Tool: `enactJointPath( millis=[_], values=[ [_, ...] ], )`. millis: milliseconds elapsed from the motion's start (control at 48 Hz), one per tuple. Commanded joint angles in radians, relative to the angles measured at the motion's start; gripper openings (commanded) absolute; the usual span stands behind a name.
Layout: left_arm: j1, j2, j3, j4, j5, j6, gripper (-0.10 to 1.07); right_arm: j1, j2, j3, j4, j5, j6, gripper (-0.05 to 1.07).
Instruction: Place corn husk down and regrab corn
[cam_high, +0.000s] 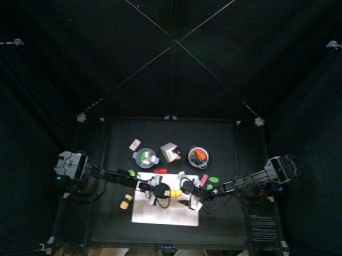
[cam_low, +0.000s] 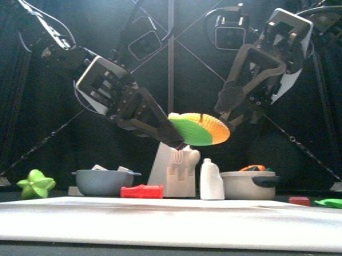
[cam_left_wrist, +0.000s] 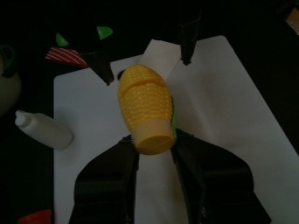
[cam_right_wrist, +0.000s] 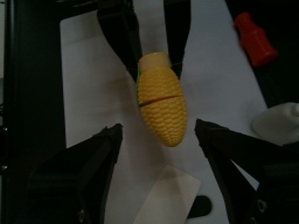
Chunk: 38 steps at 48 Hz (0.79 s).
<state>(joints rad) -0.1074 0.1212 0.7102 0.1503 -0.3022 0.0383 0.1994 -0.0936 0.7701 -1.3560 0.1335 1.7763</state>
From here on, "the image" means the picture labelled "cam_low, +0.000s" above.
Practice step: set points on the white frame corner bracket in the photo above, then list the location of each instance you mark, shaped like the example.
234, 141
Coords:
3, 181
337, 186

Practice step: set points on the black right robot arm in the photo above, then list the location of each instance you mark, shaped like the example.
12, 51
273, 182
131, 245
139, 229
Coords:
327, 16

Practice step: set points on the beige toy spoon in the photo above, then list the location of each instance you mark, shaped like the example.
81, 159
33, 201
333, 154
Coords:
192, 157

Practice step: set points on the white toy bottle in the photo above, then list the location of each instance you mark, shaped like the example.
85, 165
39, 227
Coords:
211, 181

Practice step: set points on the green toy corn husk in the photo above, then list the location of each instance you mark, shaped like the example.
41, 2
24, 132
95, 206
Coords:
191, 133

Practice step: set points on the white toy food piece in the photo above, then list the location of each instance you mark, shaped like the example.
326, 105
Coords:
124, 169

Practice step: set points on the red toy block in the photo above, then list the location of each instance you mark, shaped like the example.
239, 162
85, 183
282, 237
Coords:
142, 191

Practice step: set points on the green toy star fruit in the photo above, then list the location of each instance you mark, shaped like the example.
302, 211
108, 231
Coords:
35, 185

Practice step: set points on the small dark red block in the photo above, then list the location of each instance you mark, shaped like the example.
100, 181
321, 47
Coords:
299, 200

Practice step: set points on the blue-grey toy pot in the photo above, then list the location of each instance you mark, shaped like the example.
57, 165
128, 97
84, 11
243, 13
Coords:
102, 182

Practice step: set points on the beige toy fork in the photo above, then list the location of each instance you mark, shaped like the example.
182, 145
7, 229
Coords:
176, 159

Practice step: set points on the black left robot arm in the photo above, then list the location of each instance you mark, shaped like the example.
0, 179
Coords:
53, 50

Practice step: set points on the beige utensil holder block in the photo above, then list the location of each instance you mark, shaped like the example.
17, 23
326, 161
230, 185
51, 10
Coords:
160, 180

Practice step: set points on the orange toy food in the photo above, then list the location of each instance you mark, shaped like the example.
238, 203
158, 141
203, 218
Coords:
252, 167

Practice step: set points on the vertical frame pole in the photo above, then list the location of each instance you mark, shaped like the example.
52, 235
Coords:
170, 66

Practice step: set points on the white cutting board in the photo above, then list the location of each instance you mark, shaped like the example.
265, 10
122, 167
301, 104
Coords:
168, 223

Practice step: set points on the green and orange toy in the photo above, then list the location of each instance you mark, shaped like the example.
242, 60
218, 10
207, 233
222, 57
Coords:
215, 128

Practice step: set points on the green toy leaf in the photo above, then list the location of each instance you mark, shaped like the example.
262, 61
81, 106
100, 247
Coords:
330, 202

